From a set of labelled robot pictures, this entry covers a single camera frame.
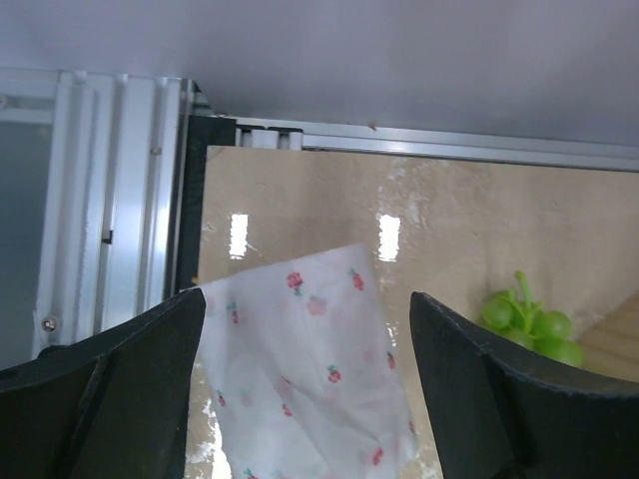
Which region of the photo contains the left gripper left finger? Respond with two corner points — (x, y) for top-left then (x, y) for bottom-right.
(1, 288), (206, 478)

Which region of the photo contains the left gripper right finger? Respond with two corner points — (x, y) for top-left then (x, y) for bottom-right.
(409, 292), (638, 478)

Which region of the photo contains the paper towel roll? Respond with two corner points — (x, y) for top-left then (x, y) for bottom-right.
(199, 244), (416, 478)

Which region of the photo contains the wooden three-tier shelf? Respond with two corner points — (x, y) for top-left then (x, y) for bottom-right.
(579, 293), (638, 382)

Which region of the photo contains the green grapes bunch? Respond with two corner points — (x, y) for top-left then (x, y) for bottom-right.
(480, 270), (583, 368)

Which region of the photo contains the aluminium frame rail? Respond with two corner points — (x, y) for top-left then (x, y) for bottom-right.
(1, 68), (638, 366)

